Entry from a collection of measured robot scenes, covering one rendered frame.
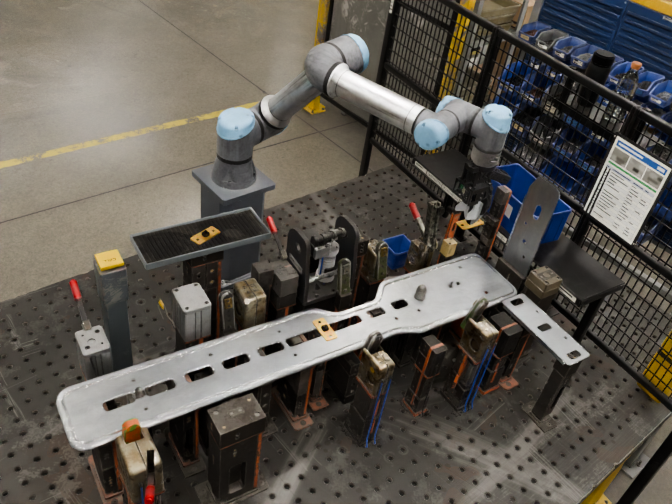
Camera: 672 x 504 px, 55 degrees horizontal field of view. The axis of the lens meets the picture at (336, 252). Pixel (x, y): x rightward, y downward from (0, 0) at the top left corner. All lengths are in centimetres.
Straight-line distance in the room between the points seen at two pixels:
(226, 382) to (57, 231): 229
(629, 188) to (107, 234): 265
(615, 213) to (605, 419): 67
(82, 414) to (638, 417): 171
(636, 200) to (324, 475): 127
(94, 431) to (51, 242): 223
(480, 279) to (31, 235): 251
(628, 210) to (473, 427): 85
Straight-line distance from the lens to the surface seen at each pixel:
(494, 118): 171
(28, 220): 395
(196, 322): 177
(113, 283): 183
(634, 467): 324
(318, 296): 200
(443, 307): 201
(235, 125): 208
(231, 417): 161
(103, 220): 388
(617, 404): 242
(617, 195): 229
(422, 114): 168
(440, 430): 209
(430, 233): 211
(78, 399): 171
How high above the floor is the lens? 233
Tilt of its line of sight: 39 degrees down
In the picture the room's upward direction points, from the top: 10 degrees clockwise
